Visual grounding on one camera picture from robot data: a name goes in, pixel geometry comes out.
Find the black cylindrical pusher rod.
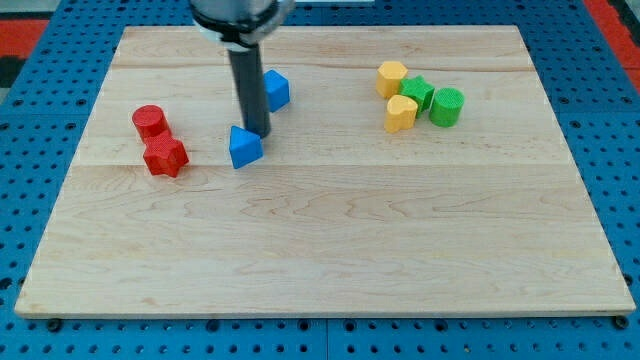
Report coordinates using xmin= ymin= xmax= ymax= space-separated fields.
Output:
xmin=228 ymin=45 xmax=271 ymax=138

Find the blue cube block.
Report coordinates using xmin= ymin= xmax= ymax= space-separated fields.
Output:
xmin=264 ymin=69 xmax=290 ymax=112

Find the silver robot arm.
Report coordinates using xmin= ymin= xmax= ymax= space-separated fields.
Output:
xmin=189 ymin=0 xmax=296 ymax=138

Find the blue triangle block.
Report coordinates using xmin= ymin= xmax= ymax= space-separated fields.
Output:
xmin=229 ymin=126 xmax=263 ymax=169

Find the red cylinder block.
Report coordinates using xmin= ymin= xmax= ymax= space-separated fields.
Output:
xmin=132 ymin=104 xmax=170 ymax=142

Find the red star block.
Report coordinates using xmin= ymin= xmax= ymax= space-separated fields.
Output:
xmin=143 ymin=130 xmax=189 ymax=178

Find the yellow hexagon block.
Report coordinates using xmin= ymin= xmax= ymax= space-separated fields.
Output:
xmin=375 ymin=61 xmax=408 ymax=99

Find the yellow heart block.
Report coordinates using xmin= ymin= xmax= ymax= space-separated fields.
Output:
xmin=384 ymin=95 xmax=418 ymax=133

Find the green star block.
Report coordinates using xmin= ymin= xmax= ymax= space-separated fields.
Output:
xmin=399 ymin=75 xmax=435 ymax=115

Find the wooden board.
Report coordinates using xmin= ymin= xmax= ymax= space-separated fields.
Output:
xmin=15 ymin=26 xmax=636 ymax=319

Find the green cylinder block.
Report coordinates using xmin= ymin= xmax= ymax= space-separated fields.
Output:
xmin=429 ymin=88 xmax=465 ymax=128

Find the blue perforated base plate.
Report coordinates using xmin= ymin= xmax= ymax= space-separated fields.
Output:
xmin=1 ymin=0 xmax=639 ymax=359

